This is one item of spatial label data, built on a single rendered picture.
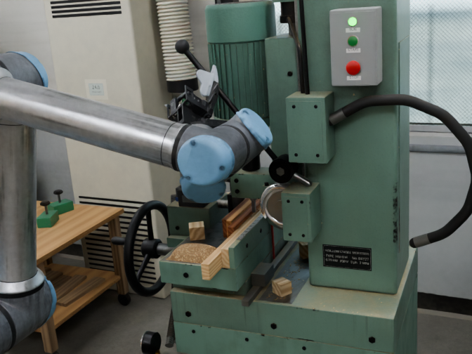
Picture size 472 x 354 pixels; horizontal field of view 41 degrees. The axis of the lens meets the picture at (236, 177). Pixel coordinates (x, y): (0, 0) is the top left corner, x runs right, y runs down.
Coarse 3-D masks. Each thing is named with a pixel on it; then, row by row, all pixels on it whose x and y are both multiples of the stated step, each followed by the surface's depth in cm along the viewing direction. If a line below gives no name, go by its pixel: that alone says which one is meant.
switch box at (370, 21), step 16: (336, 16) 131; (352, 16) 130; (368, 16) 129; (336, 32) 132; (352, 32) 131; (368, 32) 130; (336, 48) 133; (368, 48) 131; (336, 64) 134; (368, 64) 132; (336, 80) 135; (352, 80) 134; (368, 80) 132
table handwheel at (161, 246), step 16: (144, 208) 182; (160, 208) 190; (128, 240) 176; (144, 240) 188; (160, 240) 189; (128, 256) 176; (144, 256) 188; (128, 272) 176; (144, 288) 183; (160, 288) 192
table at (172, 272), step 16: (176, 240) 179; (192, 240) 168; (208, 240) 168; (224, 240) 167; (256, 256) 162; (160, 272) 158; (176, 272) 156; (192, 272) 154; (224, 272) 151; (240, 272) 152; (224, 288) 152
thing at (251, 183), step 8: (264, 168) 169; (232, 176) 167; (240, 176) 166; (248, 176) 165; (256, 176) 164; (264, 176) 164; (232, 184) 168; (240, 184) 167; (248, 184) 166; (256, 184) 165; (232, 192) 169; (240, 192) 168; (248, 192) 167; (256, 192) 166
